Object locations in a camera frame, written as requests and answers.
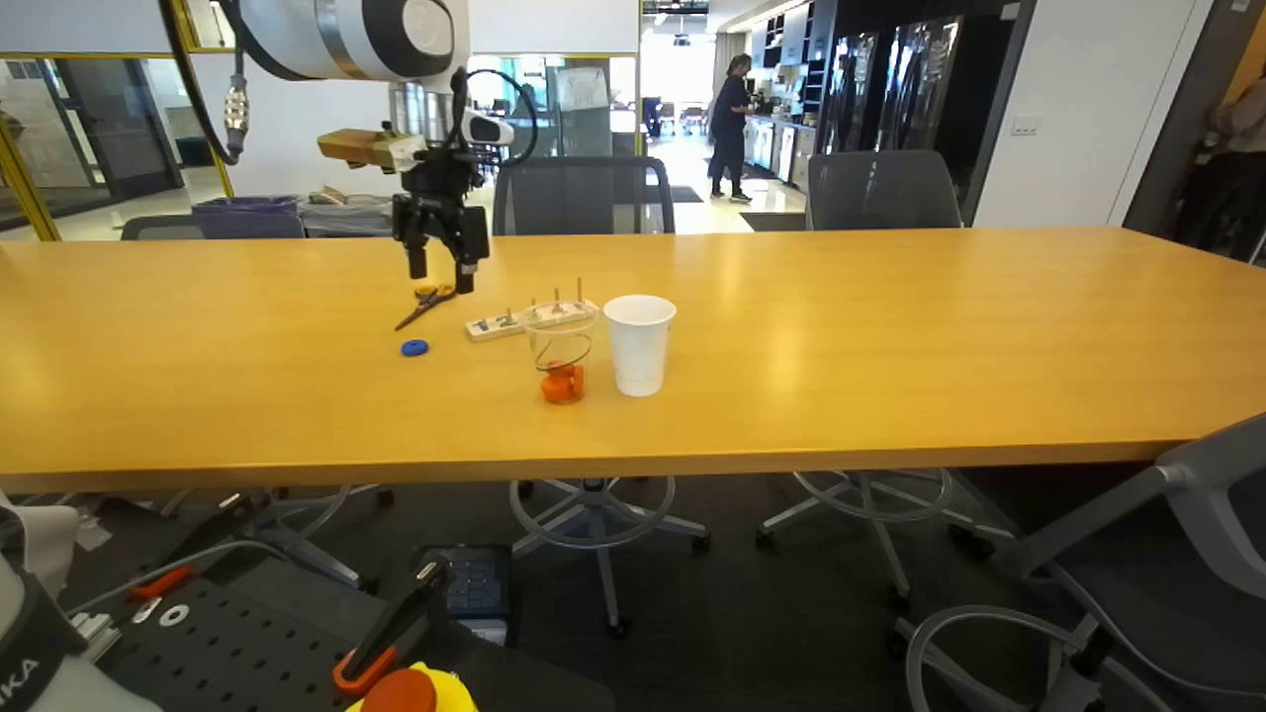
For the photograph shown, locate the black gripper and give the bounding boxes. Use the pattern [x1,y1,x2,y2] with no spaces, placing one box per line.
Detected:
[393,152,487,292]

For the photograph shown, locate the orange ring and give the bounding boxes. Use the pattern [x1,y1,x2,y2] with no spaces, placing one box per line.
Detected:
[536,365,588,409]

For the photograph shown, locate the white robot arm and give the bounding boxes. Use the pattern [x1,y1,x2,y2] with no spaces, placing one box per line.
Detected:
[155,0,490,292]

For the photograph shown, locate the clear plastic cup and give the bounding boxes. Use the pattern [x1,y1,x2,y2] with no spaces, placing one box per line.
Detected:
[531,323,597,402]

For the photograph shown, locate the white paper cup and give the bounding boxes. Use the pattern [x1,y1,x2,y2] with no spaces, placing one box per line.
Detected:
[605,292,675,397]

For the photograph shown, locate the grey office chair left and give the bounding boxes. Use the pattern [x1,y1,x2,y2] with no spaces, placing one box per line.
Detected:
[495,153,706,633]

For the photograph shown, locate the grey office chair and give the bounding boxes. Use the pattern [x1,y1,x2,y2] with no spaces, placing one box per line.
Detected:
[495,153,706,633]
[755,152,966,604]

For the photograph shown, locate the wooden number peg board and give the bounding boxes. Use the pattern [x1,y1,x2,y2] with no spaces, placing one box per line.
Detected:
[462,282,597,342]

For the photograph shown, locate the person in dark clothes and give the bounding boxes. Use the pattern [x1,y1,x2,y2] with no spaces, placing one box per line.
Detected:
[706,57,753,203]

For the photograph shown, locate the orange black hand tool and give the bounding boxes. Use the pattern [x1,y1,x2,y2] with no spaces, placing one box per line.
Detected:
[332,562,448,699]

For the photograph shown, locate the yellow red emergency button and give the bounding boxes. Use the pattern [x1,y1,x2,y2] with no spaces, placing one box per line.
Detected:
[350,666,478,712]

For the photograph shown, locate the grey office chair right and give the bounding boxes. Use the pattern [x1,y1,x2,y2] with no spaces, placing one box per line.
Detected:
[755,152,966,604]

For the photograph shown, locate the grey chair near corner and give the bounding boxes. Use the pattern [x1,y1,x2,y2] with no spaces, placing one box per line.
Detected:
[902,417,1266,712]

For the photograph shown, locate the orange handled scissors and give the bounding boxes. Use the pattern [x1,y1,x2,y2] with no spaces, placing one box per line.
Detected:
[394,285,460,332]

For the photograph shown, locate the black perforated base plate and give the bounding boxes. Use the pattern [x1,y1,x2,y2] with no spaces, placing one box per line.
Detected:
[95,559,387,712]

